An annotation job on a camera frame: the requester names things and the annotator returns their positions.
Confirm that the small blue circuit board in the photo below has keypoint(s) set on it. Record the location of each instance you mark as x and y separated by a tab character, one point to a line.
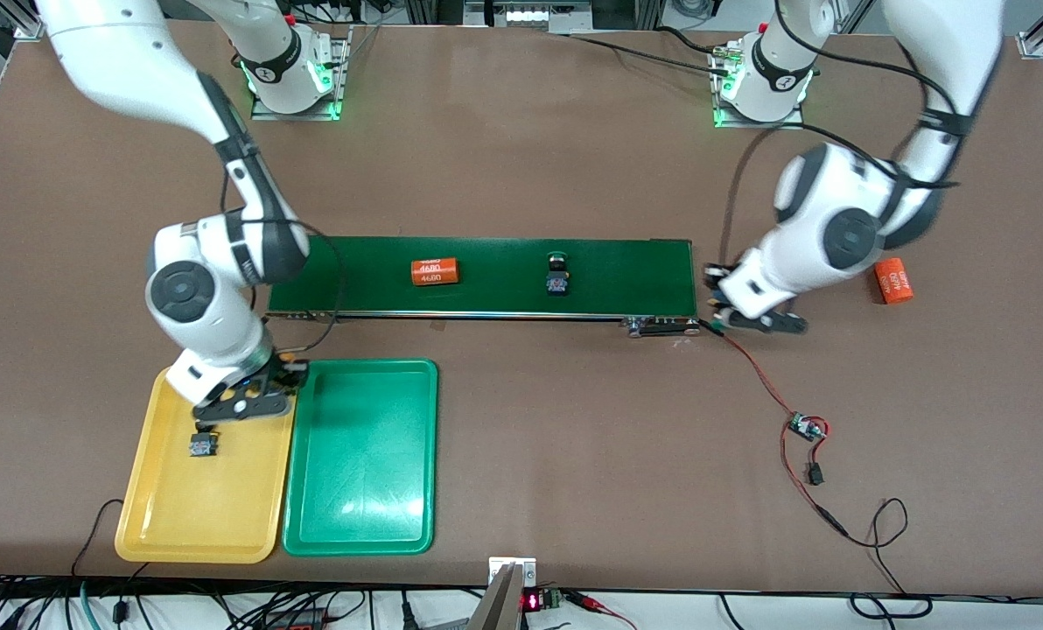
806	427

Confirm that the orange cylindrical battery cell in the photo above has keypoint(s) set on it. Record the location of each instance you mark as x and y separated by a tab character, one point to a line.
896	282
434	272

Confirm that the red digit display module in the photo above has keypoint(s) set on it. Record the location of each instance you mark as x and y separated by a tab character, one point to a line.
532	601

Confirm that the yellow push button switch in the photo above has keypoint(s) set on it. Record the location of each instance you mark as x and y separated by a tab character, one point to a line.
204	444

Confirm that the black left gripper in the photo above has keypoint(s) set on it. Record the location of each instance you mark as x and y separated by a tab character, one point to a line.
716	286

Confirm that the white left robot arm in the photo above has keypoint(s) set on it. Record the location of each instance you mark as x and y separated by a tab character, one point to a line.
845	236

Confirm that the green conveyor belt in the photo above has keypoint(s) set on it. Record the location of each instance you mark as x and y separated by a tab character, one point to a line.
504	280

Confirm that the yellow plastic tray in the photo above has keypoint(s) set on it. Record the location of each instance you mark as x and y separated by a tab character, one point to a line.
206	507

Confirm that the grey metal camera pole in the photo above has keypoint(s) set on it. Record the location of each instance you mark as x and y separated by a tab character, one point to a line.
497	608

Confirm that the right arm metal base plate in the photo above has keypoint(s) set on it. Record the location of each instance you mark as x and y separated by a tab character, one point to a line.
294	116

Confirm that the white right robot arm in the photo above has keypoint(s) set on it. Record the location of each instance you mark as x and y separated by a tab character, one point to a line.
198	324

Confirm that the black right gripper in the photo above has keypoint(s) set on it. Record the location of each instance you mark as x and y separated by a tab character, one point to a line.
285	368

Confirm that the white electronics box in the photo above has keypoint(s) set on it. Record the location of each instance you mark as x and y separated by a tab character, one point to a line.
530	16

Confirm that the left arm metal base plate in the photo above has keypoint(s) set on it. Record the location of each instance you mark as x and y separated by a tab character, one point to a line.
758	125

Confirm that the red clip lead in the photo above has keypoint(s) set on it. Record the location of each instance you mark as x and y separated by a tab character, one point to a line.
596	604

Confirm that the black connector with short lead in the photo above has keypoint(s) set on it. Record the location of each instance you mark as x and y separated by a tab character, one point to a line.
815	476

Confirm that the green plastic tray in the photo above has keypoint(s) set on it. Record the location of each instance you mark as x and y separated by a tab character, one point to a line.
360	464

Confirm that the black inline connector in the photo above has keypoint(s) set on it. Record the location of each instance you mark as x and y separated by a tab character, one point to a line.
833	521

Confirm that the green push button switch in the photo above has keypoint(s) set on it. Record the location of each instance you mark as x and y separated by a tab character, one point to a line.
558	282

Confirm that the black barrel plug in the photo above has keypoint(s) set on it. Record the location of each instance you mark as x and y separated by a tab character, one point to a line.
705	325

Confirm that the silver mount bracket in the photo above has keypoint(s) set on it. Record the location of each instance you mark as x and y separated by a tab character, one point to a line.
497	564

